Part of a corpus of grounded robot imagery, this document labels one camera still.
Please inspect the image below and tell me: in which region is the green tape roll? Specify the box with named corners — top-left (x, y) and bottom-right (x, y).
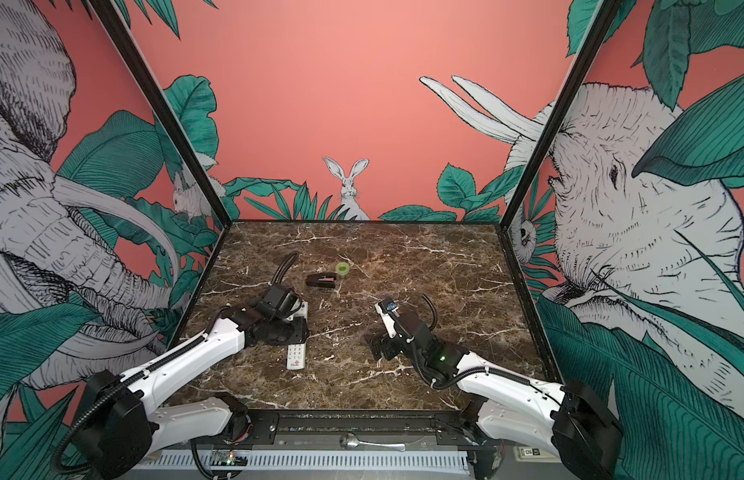
top-left (336, 262), bottom-right (350, 276)

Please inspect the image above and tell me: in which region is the white label box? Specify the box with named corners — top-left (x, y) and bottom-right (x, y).
top-left (513, 446), bottom-right (560, 463)

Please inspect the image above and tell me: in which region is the black stapler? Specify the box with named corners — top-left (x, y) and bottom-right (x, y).
top-left (305, 272), bottom-right (337, 289)

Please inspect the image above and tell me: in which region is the black enclosure corner post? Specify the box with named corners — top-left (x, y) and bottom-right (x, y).
top-left (86, 0), bottom-right (232, 228)
top-left (500, 0), bottom-right (625, 229)

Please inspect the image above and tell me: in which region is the white perforated cable tray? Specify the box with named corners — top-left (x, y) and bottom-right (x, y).
top-left (137, 449), bottom-right (470, 473)

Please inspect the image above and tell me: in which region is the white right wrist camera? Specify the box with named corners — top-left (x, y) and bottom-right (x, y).
top-left (375, 297), bottom-right (399, 338)

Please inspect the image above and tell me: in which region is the black enclosure corner post right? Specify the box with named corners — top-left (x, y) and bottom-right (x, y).
top-left (500, 0), bottom-right (625, 229)

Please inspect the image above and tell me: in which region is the black enclosure corner post left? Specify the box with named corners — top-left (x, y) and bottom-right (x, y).
top-left (86, 0), bottom-right (232, 228)

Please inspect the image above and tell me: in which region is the white remote control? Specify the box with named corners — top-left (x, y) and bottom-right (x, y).
top-left (286, 301), bottom-right (310, 371)

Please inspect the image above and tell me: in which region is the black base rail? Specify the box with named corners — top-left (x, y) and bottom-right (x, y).
top-left (240, 409), bottom-right (493, 448)

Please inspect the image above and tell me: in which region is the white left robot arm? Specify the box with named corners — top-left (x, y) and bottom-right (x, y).
top-left (50, 284), bottom-right (309, 479)

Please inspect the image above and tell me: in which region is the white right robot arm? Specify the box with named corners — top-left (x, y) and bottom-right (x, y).
top-left (369, 298), bottom-right (624, 479)

